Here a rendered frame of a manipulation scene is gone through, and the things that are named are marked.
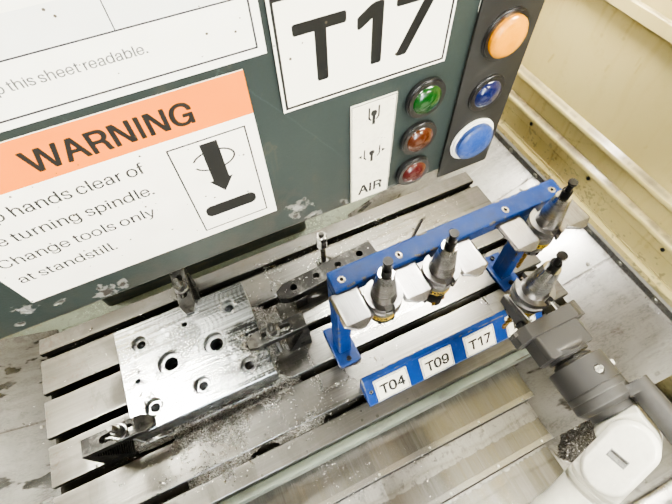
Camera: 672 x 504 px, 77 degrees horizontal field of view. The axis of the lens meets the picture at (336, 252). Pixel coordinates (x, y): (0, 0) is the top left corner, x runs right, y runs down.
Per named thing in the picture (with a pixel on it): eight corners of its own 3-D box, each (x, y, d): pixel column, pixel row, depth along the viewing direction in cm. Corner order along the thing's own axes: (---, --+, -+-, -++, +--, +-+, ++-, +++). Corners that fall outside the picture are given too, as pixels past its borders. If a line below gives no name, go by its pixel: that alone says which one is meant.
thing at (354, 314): (377, 322, 68) (377, 320, 67) (347, 336, 67) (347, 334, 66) (358, 287, 71) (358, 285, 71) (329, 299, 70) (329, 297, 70)
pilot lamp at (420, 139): (433, 148, 29) (438, 123, 28) (405, 158, 29) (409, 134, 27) (428, 142, 30) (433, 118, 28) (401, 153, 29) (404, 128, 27)
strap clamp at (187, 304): (210, 326, 101) (189, 299, 89) (196, 332, 101) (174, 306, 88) (195, 282, 108) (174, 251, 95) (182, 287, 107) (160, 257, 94)
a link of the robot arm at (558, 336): (585, 291, 67) (644, 359, 61) (560, 316, 75) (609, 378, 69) (519, 324, 64) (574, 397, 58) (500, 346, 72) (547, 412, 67)
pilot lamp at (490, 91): (498, 105, 29) (508, 76, 27) (471, 115, 28) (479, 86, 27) (493, 99, 29) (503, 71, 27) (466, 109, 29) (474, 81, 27)
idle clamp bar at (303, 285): (376, 267, 109) (378, 253, 103) (286, 315, 103) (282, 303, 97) (366, 252, 111) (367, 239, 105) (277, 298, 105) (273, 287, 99)
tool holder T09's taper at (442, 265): (446, 252, 73) (455, 230, 67) (460, 273, 70) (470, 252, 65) (423, 261, 72) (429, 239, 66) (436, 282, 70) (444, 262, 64)
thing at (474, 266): (492, 270, 72) (493, 267, 72) (465, 282, 71) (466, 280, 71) (468, 239, 76) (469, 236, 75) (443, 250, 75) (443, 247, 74)
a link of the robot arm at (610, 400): (573, 396, 71) (624, 465, 65) (560, 404, 62) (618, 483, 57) (638, 361, 66) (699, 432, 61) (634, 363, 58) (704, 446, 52)
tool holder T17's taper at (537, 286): (533, 271, 70) (550, 249, 64) (555, 290, 68) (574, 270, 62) (515, 285, 68) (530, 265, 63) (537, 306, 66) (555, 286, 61)
